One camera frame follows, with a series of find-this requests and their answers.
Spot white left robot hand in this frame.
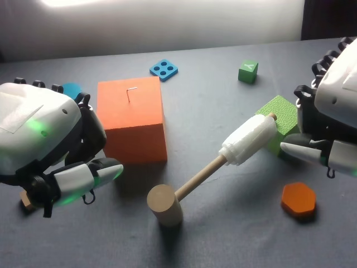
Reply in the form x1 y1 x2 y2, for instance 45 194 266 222
0 77 124 218

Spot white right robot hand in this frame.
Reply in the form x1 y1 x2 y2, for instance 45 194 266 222
279 36 357 179

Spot large orange block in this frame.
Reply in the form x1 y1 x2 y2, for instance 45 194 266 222
97 76 168 164

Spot wooden mallet white handle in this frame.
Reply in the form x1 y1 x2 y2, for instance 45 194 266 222
147 112 278 227

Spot blue round disc block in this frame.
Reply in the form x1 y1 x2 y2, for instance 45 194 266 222
60 82 82 100

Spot green textured block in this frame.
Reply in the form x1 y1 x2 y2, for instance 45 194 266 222
255 94 301 160

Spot dark background panel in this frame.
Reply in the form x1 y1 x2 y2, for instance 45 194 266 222
300 0 357 42

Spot small plain wooden block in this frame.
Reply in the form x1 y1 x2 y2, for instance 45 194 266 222
19 190 36 210

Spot green letter cube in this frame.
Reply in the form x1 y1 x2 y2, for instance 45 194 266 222
238 60 259 85

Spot orange hexagon block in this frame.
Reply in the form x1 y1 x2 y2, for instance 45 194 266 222
280 182 317 217

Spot blue square four-hole block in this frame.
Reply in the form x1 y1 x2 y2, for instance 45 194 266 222
149 59 179 83

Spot grey table cloth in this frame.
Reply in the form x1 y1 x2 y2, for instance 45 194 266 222
0 36 357 268

